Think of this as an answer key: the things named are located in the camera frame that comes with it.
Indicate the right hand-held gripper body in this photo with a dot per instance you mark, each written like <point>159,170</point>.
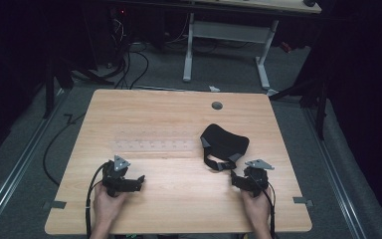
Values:
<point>256,177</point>

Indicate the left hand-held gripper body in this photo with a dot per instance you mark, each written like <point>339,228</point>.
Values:
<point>114,174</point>

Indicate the person's right hand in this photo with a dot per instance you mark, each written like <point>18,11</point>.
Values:
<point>257,209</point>

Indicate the person's left hand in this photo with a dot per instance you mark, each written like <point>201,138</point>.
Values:
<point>106,205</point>

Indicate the black face mask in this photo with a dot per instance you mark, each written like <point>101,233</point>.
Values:
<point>225,142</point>

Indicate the clear plastic strip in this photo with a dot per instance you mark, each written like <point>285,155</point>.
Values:
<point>152,145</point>

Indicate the grey tape piece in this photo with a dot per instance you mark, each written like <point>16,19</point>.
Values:
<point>301,200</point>
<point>55,205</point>

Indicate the white paper scrap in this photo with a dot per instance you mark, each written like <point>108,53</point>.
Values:
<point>214,88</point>

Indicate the black metal stand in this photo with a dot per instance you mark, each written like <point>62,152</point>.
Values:
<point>321,109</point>
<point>49,86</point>

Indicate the small red object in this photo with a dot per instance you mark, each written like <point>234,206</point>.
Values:
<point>286,47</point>

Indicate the white-legged desk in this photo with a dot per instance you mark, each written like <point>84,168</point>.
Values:
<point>229,32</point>

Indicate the black computer mouse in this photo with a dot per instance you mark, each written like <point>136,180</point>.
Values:
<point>309,2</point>

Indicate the metal floor rail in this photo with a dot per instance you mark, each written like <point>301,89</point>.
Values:
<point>336,172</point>
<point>20,162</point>

